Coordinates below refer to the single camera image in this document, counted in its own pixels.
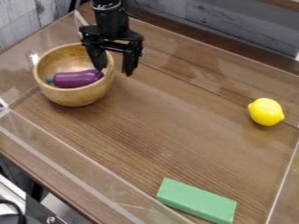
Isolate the brown wooden bowl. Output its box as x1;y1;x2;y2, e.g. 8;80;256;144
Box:
32;43;115;107

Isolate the clear acrylic tray wall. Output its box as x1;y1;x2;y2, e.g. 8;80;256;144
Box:
0;105;194;224

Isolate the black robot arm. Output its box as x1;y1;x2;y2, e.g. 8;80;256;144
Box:
79;0;146;76

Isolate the green rectangular block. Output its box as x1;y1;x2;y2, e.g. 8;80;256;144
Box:
156;178;238;224

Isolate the black cable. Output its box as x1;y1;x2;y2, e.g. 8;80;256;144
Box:
0;199;27;224

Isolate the purple toy eggplant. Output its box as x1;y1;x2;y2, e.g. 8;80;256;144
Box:
45;69;104;88

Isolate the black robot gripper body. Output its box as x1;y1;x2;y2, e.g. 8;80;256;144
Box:
79;2;144;56

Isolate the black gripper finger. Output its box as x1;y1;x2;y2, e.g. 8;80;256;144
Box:
122;49;140;76
86;44;108;71

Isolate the yellow toy lemon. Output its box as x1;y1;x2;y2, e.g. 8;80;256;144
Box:
247;98;286;127

